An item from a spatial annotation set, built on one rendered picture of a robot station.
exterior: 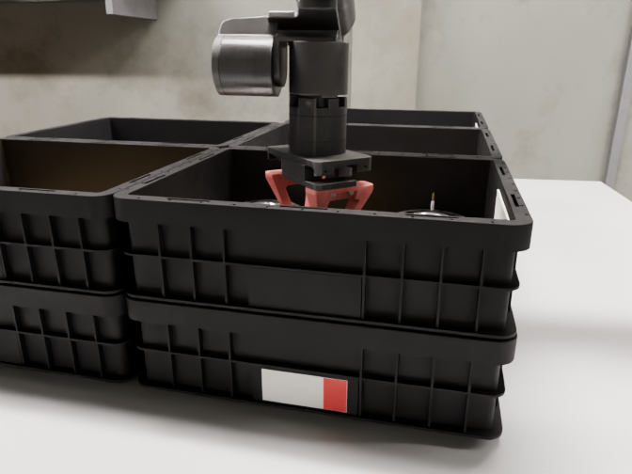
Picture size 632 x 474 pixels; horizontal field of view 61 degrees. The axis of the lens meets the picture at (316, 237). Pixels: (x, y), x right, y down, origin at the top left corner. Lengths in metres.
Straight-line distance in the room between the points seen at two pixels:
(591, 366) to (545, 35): 2.22
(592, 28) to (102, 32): 2.39
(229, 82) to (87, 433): 0.38
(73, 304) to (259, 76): 0.32
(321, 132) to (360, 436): 0.30
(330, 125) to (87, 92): 2.76
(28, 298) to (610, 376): 0.68
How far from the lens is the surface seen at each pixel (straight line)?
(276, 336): 0.54
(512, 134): 2.84
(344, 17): 0.56
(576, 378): 0.72
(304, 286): 0.51
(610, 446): 0.63
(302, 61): 0.51
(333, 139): 0.52
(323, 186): 0.49
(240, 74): 0.53
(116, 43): 3.12
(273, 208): 0.49
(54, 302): 0.65
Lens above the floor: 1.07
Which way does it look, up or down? 19 degrees down
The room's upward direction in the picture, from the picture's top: straight up
